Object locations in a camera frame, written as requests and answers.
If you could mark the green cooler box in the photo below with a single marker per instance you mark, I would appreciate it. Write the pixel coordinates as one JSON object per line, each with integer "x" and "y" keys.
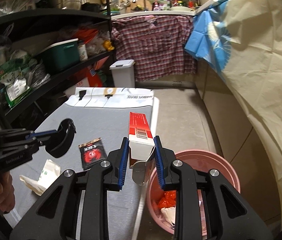
{"x": 60, "y": 57}

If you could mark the clear plastic bags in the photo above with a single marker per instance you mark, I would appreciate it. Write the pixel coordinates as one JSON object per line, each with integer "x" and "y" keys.
{"x": 39, "y": 76}

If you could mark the red plastic bag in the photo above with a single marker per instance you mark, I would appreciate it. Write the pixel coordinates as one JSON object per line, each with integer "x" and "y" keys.
{"x": 85, "y": 33}

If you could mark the white paper bag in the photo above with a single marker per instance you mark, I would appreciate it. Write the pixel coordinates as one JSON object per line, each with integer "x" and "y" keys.
{"x": 80, "y": 85}

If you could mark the green printed plastic bag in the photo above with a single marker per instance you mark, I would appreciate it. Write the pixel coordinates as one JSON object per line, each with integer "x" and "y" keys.
{"x": 10, "y": 72}

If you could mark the white paper packet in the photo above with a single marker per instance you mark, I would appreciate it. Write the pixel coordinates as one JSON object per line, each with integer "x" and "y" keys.
{"x": 45, "y": 172}

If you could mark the green and white food bag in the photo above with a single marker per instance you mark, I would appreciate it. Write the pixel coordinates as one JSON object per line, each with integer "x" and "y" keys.
{"x": 15, "y": 92}

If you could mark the orange plastic bag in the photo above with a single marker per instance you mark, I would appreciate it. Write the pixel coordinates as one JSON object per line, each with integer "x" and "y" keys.
{"x": 167, "y": 197}

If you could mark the white labelled can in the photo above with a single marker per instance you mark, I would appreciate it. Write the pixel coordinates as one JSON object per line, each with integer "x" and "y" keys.
{"x": 82, "y": 52}

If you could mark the blue and cream printed cloth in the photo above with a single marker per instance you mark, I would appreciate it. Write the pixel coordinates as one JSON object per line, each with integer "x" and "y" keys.
{"x": 256, "y": 55}

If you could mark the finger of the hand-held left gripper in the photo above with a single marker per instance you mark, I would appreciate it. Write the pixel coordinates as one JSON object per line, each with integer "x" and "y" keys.
{"x": 43, "y": 134}
{"x": 30, "y": 147}

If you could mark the black packet with red print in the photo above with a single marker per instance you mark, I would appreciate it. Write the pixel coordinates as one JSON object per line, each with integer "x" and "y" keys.
{"x": 90, "y": 152}

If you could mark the orange printed bag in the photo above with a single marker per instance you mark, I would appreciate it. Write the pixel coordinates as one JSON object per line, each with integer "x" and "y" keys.
{"x": 95, "y": 77}

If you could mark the pink plastic bin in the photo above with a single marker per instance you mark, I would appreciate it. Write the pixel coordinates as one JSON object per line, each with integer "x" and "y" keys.
{"x": 221, "y": 170}

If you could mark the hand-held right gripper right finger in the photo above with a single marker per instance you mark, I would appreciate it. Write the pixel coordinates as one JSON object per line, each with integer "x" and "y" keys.
{"x": 159, "y": 162}

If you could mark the red cardboard box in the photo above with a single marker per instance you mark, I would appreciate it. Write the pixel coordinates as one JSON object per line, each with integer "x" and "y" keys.
{"x": 138, "y": 127}

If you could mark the red plaid shirt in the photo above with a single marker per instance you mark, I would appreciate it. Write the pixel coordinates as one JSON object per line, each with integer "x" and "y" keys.
{"x": 156, "y": 47}

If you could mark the lined paper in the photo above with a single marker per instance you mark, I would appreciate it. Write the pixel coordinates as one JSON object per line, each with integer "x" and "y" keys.
{"x": 168, "y": 213}

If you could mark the white lidded trash bin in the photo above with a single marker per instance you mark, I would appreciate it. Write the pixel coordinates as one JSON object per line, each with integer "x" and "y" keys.
{"x": 123, "y": 76}

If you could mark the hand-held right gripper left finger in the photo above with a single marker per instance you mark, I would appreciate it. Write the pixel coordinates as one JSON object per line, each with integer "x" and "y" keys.
{"x": 123, "y": 162}

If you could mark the black shelf unit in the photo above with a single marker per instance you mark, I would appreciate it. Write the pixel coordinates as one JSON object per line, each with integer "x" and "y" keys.
{"x": 55, "y": 13}

